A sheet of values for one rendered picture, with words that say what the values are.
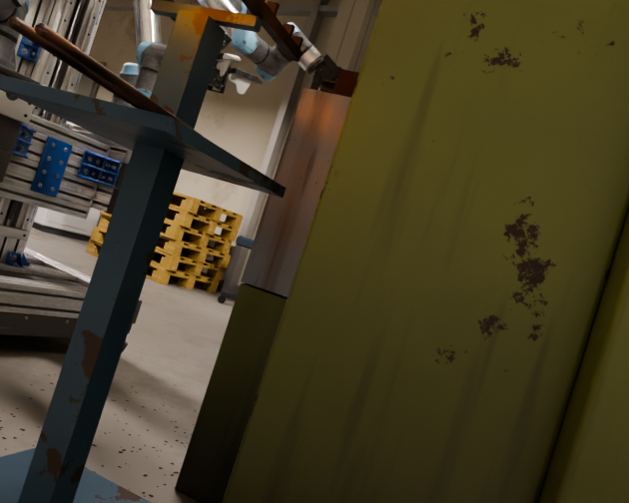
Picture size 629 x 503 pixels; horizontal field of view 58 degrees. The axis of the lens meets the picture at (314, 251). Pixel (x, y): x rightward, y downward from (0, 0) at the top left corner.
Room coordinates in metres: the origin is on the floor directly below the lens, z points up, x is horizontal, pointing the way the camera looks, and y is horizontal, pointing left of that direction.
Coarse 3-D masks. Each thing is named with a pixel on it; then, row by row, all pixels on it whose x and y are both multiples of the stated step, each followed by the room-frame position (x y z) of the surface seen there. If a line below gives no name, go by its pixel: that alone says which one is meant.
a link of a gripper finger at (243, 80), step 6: (234, 72) 1.56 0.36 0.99; (240, 72) 1.56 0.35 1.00; (234, 78) 1.57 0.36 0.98; (240, 78) 1.57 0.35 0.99; (246, 78) 1.57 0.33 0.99; (252, 78) 1.57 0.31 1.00; (258, 78) 1.57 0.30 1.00; (240, 84) 1.58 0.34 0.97; (246, 84) 1.58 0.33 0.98; (240, 90) 1.58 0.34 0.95; (246, 90) 1.58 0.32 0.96
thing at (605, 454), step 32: (608, 288) 0.76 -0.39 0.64; (608, 320) 0.70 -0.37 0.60; (608, 352) 0.68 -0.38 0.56; (576, 384) 0.77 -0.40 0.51; (608, 384) 0.68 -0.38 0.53; (576, 416) 0.71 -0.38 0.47; (608, 416) 0.68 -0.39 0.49; (576, 448) 0.69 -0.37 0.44; (608, 448) 0.67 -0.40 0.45; (544, 480) 0.79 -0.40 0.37; (576, 480) 0.68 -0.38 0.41; (608, 480) 0.67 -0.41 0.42
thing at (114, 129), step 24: (24, 96) 0.80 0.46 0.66; (48, 96) 0.77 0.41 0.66; (72, 96) 0.76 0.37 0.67; (72, 120) 0.91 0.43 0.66; (96, 120) 0.81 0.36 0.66; (120, 120) 0.73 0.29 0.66; (144, 120) 0.72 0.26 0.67; (168, 120) 0.71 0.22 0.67; (120, 144) 1.05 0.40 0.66; (168, 144) 0.82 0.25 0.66; (192, 144) 0.76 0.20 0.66; (192, 168) 1.07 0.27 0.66; (216, 168) 0.94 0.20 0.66; (240, 168) 0.90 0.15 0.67; (264, 192) 1.09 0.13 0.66
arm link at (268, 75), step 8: (272, 48) 1.82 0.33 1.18; (272, 56) 1.82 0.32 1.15; (280, 56) 1.84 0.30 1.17; (256, 64) 1.83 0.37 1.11; (264, 64) 1.82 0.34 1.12; (272, 64) 1.84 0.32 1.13; (280, 64) 1.85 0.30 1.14; (288, 64) 1.87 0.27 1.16; (264, 72) 1.86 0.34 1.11; (272, 72) 1.87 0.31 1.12; (280, 72) 1.88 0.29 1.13; (272, 80) 1.90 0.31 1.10
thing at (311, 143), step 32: (320, 96) 1.21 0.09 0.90; (320, 128) 1.20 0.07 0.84; (288, 160) 1.22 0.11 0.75; (320, 160) 1.20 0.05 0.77; (288, 192) 1.21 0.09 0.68; (320, 192) 1.19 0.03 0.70; (288, 224) 1.20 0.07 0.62; (256, 256) 1.22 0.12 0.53; (288, 256) 1.20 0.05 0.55; (288, 288) 1.19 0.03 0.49
